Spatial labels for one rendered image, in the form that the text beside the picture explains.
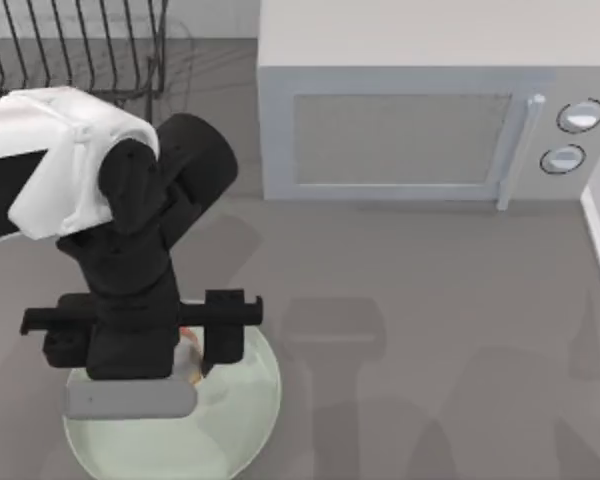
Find orange and white small item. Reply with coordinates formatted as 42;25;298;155
172;326;209;389

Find pale grey rounded box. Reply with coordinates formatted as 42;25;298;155
65;378;198;421

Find pale green round plate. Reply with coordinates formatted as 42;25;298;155
61;298;283;480

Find microwave door with window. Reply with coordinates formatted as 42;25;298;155
258;66;554;202

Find pale grey microwave oven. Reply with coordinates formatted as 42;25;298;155
256;0;600;212

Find small microwave knob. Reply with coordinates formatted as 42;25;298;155
538;144;588;177

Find large microwave knob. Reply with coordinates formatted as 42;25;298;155
556;98;600;134

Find black wire dish rack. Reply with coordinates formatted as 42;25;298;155
0;0;172;120

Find pale microwave door handle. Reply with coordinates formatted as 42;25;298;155
495;93;547;212

